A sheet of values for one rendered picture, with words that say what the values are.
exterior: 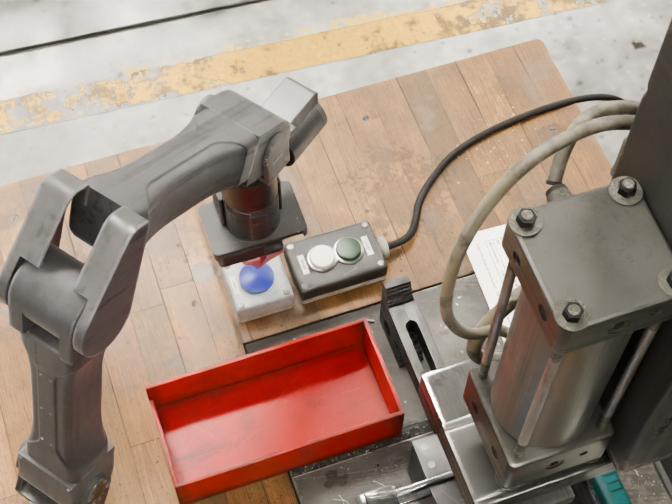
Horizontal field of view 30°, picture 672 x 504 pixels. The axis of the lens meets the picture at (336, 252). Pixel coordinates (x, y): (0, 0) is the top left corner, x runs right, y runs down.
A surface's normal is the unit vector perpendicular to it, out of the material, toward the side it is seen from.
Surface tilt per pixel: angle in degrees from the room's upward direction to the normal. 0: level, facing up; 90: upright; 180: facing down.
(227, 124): 26
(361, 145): 0
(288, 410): 0
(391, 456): 0
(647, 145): 90
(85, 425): 88
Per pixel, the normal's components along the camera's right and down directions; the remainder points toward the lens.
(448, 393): 0.01, -0.50
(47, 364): -0.54, 0.57
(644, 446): 0.33, 0.82
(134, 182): 0.26, -0.76
